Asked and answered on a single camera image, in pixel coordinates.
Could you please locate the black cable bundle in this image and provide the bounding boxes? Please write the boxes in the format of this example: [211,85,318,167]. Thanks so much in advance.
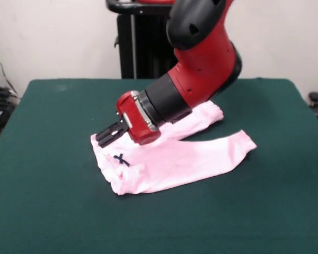
[0,86,20,108]

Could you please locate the dark green table cloth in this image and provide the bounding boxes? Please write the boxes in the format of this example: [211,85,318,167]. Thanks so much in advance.
[0,78,318,254]

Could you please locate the pink garment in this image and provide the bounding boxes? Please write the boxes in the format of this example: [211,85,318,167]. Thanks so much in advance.
[90,101,258,196]

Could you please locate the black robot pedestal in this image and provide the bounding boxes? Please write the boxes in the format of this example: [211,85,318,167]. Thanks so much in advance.
[105,0,181,79]

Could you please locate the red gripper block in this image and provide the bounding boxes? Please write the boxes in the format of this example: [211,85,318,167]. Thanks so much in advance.
[96,91,161,148]

